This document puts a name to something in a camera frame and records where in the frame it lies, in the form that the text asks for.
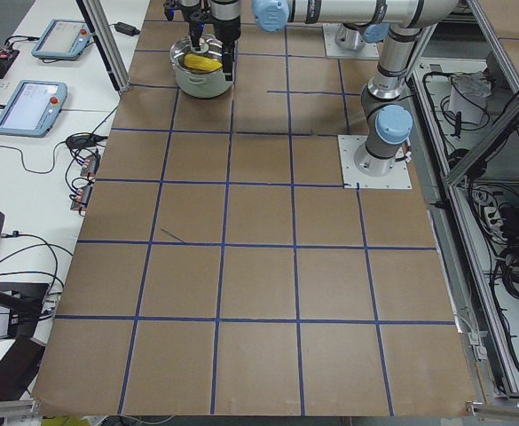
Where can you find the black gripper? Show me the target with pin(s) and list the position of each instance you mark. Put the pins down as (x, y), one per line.
(224, 24)
(195, 27)

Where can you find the near teach pendant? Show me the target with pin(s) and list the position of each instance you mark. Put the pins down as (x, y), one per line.
(33, 108)

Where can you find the glass pot lid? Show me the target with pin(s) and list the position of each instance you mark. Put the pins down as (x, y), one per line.
(210, 47)

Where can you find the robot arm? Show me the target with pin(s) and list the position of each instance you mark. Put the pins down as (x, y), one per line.
(399, 25)
(225, 15)

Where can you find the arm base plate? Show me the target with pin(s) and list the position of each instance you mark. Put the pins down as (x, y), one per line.
(346, 43)
(362, 171)

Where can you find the pale green steel pot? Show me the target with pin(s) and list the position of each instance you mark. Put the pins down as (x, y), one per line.
(202, 86)

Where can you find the black power adapter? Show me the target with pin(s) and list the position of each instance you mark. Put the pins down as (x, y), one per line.
(126, 29)

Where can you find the far teach pendant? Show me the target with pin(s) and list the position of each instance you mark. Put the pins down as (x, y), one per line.
(62, 40)

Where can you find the teach pendant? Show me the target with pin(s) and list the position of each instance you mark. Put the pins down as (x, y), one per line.
(33, 108)
(62, 40)

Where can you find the aluminium frame post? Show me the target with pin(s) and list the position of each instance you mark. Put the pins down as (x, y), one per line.
(97, 22)

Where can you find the yellow corn cob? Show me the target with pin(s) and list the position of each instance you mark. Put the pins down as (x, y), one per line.
(200, 63)

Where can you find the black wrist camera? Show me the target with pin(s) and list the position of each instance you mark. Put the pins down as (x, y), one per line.
(169, 7)

